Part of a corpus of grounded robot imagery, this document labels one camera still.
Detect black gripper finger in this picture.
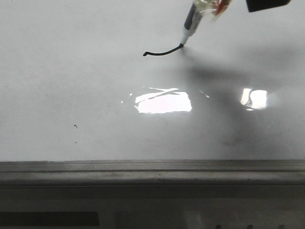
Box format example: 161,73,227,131
246,0,290,12

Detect black whiteboard marker with tape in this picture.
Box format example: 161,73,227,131
179,0,232,47

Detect white whiteboard with metal frame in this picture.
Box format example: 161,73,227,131
0,0,305,187

